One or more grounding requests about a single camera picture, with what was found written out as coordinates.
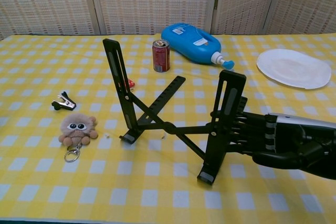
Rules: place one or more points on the small red box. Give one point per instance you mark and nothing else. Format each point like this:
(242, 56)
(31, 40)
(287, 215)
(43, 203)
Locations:
(131, 83)

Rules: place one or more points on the blue pump detergent bottle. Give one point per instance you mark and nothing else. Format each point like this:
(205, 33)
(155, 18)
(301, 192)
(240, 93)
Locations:
(183, 40)

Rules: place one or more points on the white paper plate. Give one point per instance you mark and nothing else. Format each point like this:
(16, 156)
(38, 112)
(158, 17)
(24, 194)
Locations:
(288, 69)

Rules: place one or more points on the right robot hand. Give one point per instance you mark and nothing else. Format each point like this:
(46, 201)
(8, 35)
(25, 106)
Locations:
(288, 140)

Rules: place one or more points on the yellow checked tablecloth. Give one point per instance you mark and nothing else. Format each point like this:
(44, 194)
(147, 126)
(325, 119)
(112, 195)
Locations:
(105, 182)

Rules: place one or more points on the red soda can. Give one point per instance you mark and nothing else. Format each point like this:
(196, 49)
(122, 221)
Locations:
(161, 56)

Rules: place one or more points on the black staple remover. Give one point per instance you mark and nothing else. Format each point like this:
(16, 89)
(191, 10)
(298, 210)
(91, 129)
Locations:
(65, 103)

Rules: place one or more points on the black folding laptop stand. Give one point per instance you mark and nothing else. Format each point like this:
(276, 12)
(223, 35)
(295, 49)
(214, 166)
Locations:
(170, 128)

